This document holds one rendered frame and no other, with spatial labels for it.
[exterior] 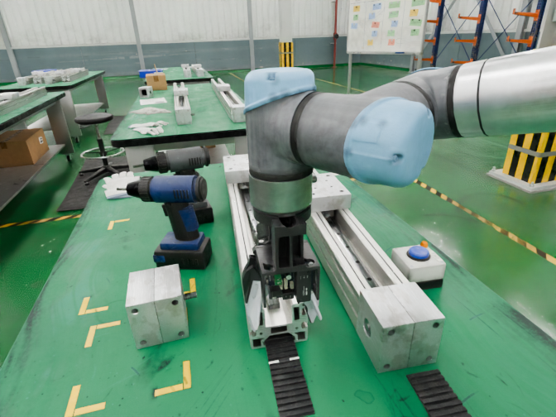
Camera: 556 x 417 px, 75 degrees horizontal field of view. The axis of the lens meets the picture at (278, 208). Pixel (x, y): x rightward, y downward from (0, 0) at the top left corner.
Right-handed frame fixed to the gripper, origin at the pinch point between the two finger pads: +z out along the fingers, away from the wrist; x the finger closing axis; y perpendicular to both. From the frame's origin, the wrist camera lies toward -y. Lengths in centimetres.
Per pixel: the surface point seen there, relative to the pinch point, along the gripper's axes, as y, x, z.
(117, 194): -80, -42, 9
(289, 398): 6.4, -0.4, 9.7
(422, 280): -12.1, 31.1, 7.2
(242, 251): -22.4, -4.2, 1.6
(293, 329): -4.1, 2.5, 7.0
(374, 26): -555, 256, -43
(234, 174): -61, -3, -1
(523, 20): -751, 693, -49
